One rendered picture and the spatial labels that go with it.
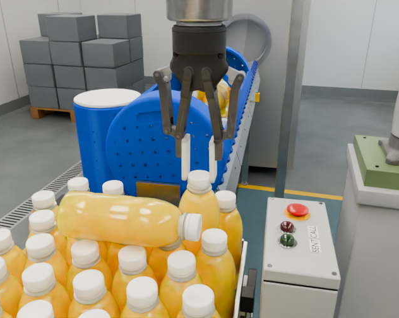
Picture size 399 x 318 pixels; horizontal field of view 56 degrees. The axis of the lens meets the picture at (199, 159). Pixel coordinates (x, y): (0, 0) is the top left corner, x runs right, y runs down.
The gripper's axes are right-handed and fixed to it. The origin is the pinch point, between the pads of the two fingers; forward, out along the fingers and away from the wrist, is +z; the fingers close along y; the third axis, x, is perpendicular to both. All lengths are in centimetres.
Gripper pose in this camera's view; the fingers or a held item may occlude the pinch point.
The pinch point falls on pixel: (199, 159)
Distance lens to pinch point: 59.9
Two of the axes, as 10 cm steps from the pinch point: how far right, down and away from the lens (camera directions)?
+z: 0.0, 9.1, 4.1
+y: -9.8, -0.8, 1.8
